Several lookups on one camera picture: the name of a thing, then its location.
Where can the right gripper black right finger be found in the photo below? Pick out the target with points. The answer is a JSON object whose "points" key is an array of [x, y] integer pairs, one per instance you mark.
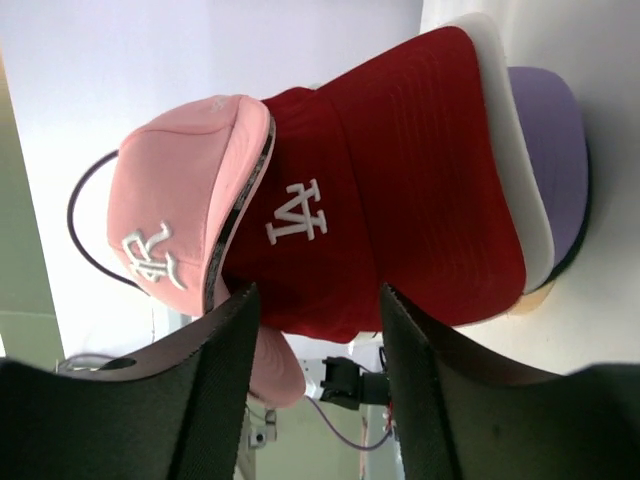
{"points": [[464, 411]]}

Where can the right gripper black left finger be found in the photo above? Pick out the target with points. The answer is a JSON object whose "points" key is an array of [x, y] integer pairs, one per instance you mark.
{"points": [[172, 410]]}

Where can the pink baseball cap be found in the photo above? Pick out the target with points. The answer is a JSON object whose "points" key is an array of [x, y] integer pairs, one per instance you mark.
{"points": [[182, 185]]}

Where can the red LA baseball cap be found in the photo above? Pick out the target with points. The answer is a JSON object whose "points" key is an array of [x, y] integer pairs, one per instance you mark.
{"points": [[305, 251]]}

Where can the white baseball cap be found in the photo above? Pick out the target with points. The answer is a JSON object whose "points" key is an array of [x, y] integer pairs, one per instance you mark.
{"points": [[515, 150]]}

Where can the lilac baseball cap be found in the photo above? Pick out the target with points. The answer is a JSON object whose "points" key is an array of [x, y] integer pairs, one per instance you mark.
{"points": [[552, 124]]}

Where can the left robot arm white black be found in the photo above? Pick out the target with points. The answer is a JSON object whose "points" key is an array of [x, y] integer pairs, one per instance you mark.
{"points": [[342, 382]]}

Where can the wooden hat stand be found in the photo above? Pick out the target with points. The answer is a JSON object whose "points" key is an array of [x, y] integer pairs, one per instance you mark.
{"points": [[533, 300]]}

